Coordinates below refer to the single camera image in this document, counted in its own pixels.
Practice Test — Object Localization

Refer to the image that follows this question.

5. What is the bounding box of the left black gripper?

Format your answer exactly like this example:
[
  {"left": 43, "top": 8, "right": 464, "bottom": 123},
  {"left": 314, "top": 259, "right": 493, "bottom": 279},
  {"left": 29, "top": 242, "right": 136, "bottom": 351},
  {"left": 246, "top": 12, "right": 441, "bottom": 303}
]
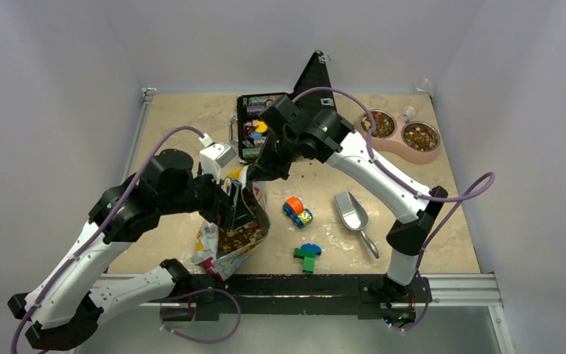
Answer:
[{"left": 158, "top": 161, "right": 256, "bottom": 230}]

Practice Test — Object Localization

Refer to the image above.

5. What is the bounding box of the colourful pet food bag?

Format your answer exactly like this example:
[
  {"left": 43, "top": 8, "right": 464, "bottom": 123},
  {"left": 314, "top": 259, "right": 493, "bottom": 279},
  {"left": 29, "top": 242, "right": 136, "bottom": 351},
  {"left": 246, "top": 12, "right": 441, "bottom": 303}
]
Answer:
[{"left": 192, "top": 166, "right": 271, "bottom": 280}]

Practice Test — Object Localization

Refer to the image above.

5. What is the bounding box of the metal food scoop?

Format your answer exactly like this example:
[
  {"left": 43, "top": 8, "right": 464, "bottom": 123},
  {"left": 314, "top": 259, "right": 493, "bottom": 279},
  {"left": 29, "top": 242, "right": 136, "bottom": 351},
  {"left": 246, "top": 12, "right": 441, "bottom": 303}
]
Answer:
[{"left": 334, "top": 191, "right": 380, "bottom": 259}]

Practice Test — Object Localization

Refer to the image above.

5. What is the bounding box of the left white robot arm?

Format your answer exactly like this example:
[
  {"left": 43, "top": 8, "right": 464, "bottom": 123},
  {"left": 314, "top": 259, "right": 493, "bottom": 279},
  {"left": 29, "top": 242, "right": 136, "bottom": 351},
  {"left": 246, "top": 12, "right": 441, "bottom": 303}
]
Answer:
[{"left": 7, "top": 143, "right": 256, "bottom": 353}]

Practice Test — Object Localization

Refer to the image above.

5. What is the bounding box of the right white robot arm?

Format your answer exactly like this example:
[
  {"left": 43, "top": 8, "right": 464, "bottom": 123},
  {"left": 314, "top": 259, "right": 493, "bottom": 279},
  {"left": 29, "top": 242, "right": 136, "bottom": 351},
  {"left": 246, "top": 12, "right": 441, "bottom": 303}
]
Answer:
[{"left": 247, "top": 96, "right": 447, "bottom": 300}]

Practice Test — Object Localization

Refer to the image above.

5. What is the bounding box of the pink double pet bowl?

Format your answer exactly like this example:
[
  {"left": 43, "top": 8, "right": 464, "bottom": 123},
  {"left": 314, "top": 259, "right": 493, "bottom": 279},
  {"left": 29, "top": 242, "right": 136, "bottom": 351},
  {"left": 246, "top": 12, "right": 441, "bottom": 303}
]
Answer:
[{"left": 370, "top": 109, "right": 441, "bottom": 165}]

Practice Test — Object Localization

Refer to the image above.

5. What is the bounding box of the black poker chip case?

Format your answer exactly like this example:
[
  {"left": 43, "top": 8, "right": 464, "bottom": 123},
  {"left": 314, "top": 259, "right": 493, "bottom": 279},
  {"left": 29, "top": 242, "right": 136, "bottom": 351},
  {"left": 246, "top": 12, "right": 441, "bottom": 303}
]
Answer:
[{"left": 229, "top": 49, "right": 338, "bottom": 166}]

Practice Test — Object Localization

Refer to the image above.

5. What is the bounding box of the orange blue toy car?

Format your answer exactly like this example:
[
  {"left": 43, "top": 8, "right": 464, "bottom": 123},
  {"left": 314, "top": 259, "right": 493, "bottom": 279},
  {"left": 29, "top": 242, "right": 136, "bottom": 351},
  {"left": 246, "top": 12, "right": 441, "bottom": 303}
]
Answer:
[{"left": 282, "top": 196, "right": 313, "bottom": 229}]

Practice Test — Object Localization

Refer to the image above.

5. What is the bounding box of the blue toy brick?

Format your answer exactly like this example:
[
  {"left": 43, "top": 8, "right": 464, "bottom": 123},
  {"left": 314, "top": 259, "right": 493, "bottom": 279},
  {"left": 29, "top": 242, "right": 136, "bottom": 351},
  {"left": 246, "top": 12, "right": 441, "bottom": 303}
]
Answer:
[{"left": 300, "top": 243, "right": 322, "bottom": 255}]

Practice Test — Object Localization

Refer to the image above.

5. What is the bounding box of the green toy brick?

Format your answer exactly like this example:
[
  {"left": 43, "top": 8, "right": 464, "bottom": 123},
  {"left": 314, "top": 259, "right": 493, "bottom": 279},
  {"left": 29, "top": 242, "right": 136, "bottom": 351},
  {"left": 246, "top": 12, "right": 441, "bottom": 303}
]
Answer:
[{"left": 293, "top": 248, "right": 318, "bottom": 274}]

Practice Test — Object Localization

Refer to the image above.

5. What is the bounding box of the clear water bottle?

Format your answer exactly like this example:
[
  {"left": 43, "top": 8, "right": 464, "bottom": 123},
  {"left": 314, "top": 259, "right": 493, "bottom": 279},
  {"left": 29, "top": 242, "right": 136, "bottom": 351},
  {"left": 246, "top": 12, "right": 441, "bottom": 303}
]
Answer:
[{"left": 399, "top": 78, "right": 434, "bottom": 122}]

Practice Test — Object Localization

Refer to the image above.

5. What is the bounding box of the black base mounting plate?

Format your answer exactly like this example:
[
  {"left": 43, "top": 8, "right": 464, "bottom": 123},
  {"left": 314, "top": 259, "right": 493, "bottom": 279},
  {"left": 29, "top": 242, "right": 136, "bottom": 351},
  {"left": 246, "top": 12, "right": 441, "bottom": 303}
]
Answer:
[{"left": 158, "top": 274, "right": 432, "bottom": 323}]

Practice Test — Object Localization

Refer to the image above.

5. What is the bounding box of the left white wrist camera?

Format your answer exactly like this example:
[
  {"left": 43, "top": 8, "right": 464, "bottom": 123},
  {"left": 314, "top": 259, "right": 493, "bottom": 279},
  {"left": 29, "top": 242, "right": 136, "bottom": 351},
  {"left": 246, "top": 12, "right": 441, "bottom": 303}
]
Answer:
[{"left": 199, "top": 133, "right": 236, "bottom": 181}]

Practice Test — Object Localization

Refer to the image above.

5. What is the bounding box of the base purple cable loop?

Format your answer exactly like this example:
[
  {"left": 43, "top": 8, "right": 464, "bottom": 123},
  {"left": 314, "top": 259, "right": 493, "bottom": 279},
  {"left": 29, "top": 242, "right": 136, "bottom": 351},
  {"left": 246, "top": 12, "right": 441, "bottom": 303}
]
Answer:
[{"left": 159, "top": 283, "right": 242, "bottom": 343}]

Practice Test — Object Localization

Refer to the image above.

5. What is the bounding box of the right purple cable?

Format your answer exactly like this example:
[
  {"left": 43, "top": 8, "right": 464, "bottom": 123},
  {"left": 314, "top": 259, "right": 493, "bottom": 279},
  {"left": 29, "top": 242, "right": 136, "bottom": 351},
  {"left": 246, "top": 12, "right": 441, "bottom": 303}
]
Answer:
[{"left": 293, "top": 86, "right": 496, "bottom": 270}]

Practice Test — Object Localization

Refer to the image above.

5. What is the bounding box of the aluminium frame rail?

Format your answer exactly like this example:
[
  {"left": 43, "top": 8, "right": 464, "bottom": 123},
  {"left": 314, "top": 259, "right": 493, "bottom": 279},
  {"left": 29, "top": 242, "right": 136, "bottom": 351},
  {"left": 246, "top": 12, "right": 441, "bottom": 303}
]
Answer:
[{"left": 426, "top": 274, "right": 502, "bottom": 307}]

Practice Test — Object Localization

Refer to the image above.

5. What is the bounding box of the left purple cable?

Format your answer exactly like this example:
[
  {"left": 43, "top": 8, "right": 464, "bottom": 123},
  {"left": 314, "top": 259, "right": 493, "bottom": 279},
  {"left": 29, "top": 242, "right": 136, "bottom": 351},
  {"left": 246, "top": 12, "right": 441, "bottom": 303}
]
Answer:
[{"left": 9, "top": 125, "right": 211, "bottom": 354}]

